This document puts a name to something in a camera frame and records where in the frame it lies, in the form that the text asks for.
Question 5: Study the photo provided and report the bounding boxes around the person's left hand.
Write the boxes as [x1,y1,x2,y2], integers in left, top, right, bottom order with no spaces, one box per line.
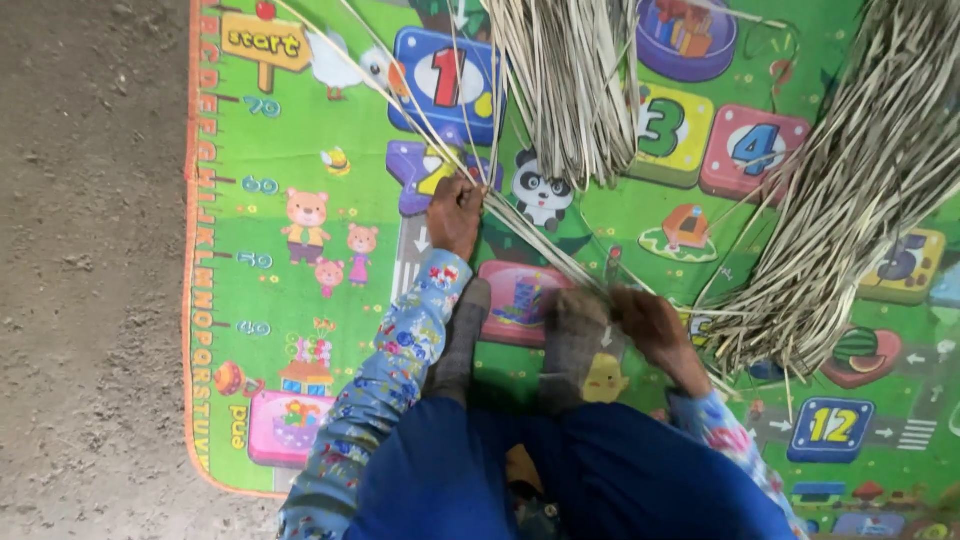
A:
[426,174,489,264]

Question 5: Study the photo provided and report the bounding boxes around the person's right hand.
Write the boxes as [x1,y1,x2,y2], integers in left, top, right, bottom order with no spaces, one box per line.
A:
[608,285,714,399]

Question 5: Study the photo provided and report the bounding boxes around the thin long straw strips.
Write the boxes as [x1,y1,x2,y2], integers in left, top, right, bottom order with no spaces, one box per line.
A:
[274,0,680,318]

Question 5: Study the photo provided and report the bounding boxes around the person's right grey sock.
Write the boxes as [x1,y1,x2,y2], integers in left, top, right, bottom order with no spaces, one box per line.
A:
[537,288,625,415]

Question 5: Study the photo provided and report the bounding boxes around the person's grey sock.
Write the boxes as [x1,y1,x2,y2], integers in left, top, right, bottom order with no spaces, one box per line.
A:
[537,288,625,415]
[427,277,493,406]

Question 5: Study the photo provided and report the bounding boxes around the colourful children's play mat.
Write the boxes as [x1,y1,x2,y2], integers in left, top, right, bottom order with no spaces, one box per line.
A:
[182,0,960,540]

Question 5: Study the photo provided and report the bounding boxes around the person's left grey sock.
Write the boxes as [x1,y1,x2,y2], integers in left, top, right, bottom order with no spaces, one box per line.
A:
[427,277,493,406]

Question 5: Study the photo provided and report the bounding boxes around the short-cut dry straw strip bundle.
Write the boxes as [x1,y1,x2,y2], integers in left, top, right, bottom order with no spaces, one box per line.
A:
[482,0,644,191]

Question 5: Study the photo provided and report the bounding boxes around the person's blue trousers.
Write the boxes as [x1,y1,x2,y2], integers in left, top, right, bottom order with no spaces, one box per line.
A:
[343,396,798,540]

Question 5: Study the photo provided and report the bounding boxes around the large dry straw strip bundle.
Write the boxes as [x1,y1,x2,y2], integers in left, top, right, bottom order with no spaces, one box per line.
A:
[691,0,960,381]

